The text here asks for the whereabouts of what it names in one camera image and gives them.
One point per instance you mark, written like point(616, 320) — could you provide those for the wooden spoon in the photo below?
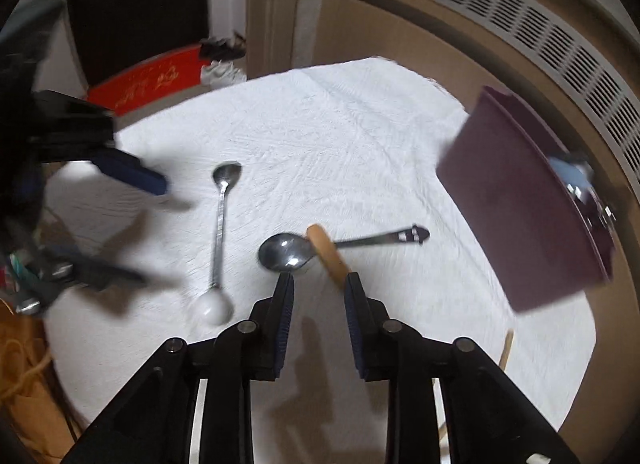
point(327, 254)

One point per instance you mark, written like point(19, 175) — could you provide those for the red floor mat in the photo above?
point(145, 83)

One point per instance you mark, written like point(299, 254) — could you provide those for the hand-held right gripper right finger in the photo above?
point(357, 329)

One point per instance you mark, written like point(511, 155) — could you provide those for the dark shoes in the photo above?
point(222, 47)

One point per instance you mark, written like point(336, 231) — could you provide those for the white textured table cloth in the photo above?
point(350, 143)

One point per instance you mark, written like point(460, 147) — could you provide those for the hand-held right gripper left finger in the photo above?
point(282, 329)

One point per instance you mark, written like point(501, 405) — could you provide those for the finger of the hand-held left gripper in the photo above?
point(132, 173)
point(95, 271)

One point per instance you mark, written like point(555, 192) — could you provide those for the maroon plastic utensil container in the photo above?
point(500, 204)

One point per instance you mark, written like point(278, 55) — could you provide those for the white sneaker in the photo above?
point(212, 74)
point(235, 73)

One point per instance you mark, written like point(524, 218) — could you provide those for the large grey vent grille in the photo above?
point(500, 8)

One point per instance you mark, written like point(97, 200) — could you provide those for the wooden chopstick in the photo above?
point(506, 351)

